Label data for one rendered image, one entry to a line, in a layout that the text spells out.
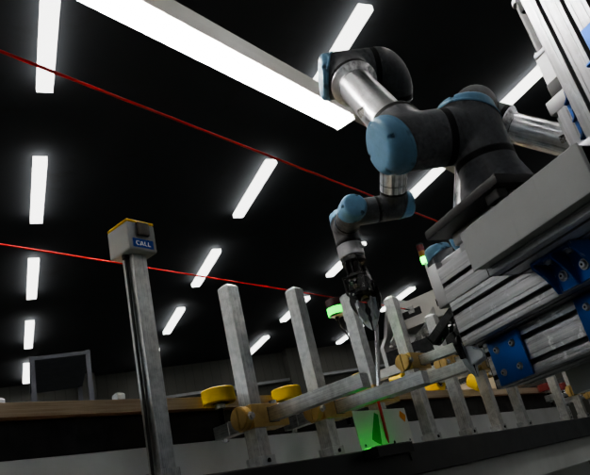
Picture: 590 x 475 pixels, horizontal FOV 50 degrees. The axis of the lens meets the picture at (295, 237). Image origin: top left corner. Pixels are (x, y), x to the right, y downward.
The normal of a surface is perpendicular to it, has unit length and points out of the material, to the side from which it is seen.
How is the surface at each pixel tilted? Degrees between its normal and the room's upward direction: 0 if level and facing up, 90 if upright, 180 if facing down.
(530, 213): 90
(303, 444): 90
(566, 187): 90
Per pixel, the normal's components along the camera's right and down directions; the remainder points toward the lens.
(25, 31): 0.22, 0.89
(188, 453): 0.73, -0.41
